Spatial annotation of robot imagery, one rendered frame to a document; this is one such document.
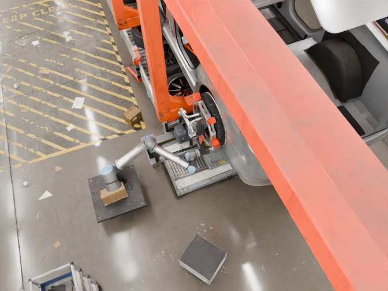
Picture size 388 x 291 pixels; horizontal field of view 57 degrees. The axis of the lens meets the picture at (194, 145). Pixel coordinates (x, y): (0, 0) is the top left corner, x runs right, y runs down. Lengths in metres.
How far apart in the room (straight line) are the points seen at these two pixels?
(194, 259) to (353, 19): 2.80
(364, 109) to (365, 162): 3.38
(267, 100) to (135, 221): 3.77
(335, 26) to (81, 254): 3.65
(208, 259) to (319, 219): 3.26
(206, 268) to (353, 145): 2.93
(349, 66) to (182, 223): 2.70
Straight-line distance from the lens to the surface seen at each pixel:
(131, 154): 4.30
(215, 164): 4.68
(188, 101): 4.62
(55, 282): 3.80
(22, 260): 4.88
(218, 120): 3.91
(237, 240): 4.48
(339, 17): 2.41
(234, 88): 1.00
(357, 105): 4.67
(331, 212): 0.85
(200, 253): 4.06
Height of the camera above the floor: 4.26
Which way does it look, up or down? 58 degrees down
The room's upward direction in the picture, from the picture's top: 2 degrees counter-clockwise
